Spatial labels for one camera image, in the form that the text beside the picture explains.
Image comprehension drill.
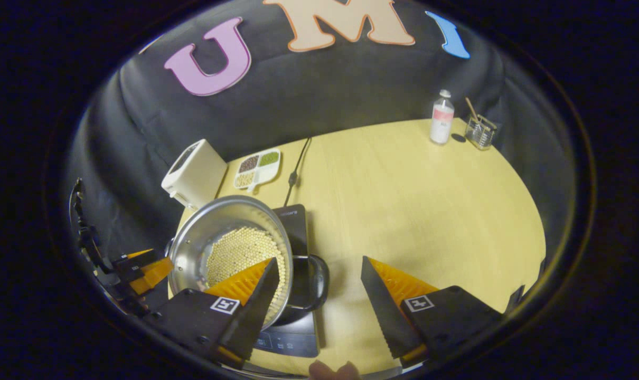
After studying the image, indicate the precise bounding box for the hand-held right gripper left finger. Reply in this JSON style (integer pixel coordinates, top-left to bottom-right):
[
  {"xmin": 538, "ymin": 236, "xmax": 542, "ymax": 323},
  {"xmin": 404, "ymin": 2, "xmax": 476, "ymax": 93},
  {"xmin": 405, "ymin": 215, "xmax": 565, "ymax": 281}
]
[{"xmin": 143, "ymin": 257, "xmax": 280, "ymax": 370}]

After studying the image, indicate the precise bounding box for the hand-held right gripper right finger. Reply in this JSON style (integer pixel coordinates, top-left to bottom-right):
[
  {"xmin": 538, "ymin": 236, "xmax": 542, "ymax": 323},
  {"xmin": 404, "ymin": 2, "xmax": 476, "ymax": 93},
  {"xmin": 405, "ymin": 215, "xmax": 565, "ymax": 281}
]
[{"xmin": 360, "ymin": 256, "xmax": 505, "ymax": 370}]

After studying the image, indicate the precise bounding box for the black induction cooktop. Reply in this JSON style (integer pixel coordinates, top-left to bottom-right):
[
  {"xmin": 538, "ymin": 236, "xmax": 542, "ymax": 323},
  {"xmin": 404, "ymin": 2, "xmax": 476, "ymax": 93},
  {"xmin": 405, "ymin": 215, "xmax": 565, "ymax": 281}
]
[{"xmin": 251, "ymin": 204, "xmax": 321, "ymax": 358}]

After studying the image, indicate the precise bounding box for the steel pot with black handles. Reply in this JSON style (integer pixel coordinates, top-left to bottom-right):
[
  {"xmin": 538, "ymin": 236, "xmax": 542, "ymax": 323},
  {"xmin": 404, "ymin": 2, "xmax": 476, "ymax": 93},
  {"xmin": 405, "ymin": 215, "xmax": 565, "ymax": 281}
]
[{"xmin": 165, "ymin": 195, "xmax": 331, "ymax": 327}]

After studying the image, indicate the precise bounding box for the pile of soybeans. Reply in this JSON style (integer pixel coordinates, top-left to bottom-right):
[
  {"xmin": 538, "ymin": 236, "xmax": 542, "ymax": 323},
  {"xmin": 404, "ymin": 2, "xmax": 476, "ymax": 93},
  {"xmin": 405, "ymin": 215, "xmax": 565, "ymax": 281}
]
[{"xmin": 205, "ymin": 227, "xmax": 287, "ymax": 322}]

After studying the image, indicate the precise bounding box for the white box appliance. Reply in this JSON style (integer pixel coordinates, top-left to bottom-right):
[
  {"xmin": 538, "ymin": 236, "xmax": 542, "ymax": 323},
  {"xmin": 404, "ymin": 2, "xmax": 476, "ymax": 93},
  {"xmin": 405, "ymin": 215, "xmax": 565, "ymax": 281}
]
[{"xmin": 161, "ymin": 139, "xmax": 228, "ymax": 210}]

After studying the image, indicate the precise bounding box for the black flat object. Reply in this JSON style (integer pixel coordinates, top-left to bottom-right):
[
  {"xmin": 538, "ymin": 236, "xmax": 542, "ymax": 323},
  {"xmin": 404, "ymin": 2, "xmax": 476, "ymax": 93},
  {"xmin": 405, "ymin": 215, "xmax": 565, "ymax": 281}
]
[{"xmin": 504, "ymin": 258, "xmax": 547, "ymax": 315}]

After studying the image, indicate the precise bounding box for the white divided bean dish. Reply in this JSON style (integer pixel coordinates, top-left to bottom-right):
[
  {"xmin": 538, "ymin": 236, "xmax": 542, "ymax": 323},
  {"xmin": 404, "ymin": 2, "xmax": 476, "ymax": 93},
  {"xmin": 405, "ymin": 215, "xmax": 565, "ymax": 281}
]
[{"xmin": 233, "ymin": 148, "xmax": 281, "ymax": 193}]

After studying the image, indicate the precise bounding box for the clear bottle with pink label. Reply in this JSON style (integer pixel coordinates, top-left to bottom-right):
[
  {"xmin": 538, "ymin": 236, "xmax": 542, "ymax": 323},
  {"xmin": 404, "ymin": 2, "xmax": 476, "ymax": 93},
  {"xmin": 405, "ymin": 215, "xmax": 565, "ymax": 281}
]
[{"xmin": 429, "ymin": 89, "xmax": 455, "ymax": 145}]

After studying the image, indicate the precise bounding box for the black backdrop cloth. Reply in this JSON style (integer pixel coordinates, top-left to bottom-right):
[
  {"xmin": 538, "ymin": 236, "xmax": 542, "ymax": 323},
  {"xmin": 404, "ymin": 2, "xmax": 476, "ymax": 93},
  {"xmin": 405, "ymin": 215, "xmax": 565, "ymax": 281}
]
[{"xmin": 61, "ymin": 0, "xmax": 579, "ymax": 296}]

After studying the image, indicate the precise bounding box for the black power cable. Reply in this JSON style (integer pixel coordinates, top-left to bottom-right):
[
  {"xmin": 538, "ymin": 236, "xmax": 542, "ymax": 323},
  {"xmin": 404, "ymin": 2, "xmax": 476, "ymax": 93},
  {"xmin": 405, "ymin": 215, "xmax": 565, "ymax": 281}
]
[{"xmin": 283, "ymin": 137, "xmax": 313, "ymax": 207}]

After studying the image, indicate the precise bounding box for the wire mesh holder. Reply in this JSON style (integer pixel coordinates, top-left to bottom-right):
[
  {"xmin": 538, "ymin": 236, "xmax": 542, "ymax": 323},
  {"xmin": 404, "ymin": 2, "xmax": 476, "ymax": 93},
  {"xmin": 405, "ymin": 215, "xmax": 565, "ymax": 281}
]
[{"xmin": 465, "ymin": 115, "xmax": 499, "ymax": 151}]

